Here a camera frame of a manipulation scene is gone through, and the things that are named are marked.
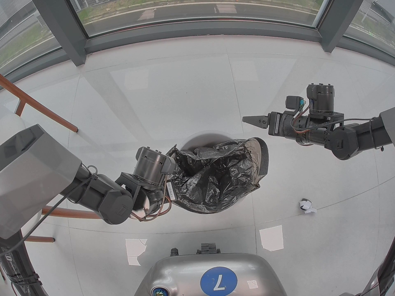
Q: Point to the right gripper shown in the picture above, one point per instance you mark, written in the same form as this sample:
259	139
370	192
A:
282	125

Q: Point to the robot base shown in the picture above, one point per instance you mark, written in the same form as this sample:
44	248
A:
185	273

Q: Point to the black plastic bag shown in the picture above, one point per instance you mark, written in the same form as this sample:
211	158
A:
216	177

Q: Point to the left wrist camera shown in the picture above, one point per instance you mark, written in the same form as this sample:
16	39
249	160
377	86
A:
168	165

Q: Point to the grey trash bin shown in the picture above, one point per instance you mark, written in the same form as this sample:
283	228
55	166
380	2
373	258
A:
191	139

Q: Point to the window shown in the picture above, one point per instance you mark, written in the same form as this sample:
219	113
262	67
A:
200	26

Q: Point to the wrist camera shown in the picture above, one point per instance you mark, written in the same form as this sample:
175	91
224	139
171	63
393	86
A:
168	165
293	102

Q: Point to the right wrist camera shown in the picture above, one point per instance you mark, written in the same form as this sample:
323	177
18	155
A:
293	102

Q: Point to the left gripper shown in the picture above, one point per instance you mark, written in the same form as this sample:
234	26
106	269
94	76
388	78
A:
157	196

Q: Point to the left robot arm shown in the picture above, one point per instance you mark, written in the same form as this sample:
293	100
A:
37	171

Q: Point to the crumpled white paper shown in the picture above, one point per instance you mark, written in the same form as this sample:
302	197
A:
307	207

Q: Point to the white wooden chair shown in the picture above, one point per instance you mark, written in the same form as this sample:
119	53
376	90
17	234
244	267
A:
46	109

